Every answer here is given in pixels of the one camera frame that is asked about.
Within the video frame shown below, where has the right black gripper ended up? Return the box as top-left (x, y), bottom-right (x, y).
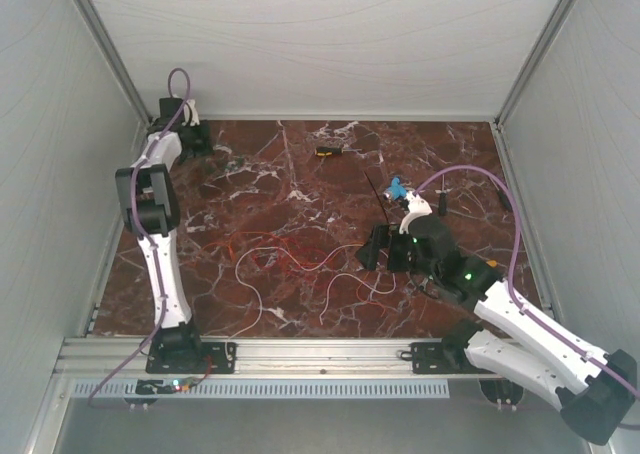
top-left (355, 222), bottom-right (438, 281)

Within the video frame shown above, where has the white wire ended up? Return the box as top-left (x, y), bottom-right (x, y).
top-left (227, 241), bottom-right (396, 345)

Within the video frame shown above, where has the red wire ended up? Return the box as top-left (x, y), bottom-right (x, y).
top-left (249, 233), bottom-right (331, 278)

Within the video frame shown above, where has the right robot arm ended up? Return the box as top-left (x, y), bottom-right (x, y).
top-left (356, 214), bottom-right (639, 446)

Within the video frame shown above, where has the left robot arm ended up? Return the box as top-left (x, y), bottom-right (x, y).
top-left (115, 95), bottom-right (211, 373)

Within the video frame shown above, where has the black zip tie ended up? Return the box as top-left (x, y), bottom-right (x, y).
top-left (363, 170), bottom-right (390, 224)

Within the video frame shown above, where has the blue plastic tool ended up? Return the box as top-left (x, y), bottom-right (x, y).
top-left (383, 177), bottom-right (407, 202)

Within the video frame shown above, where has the yellow black screwdriver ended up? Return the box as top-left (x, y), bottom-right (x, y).
top-left (314, 146), bottom-right (360, 157)

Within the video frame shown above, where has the black screwdriver far right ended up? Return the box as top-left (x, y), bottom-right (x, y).
top-left (494, 183), bottom-right (513, 213)

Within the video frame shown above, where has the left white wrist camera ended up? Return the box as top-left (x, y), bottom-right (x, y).
top-left (183, 99), bottom-right (200, 127)

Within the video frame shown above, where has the black handle screwdriver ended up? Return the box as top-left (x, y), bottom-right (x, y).
top-left (438, 188), bottom-right (448, 217)

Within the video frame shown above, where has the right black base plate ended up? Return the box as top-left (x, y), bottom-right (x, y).
top-left (397, 341), bottom-right (492, 375)

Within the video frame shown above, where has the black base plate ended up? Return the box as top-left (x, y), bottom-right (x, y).
top-left (145, 342), bottom-right (237, 375)
top-left (397, 341), bottom-right (492, 375)

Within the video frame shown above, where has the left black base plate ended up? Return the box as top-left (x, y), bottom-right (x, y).
top-left (145, 342), bottom-right (237, 375)

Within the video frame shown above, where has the aluminium front rail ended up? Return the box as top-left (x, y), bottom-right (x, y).
top-left (54, 337), bottom-right (414, 379)

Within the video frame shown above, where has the slotted grey cable duct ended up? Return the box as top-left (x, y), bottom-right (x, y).
top-left (71, 378), bottom-right (450, 400)

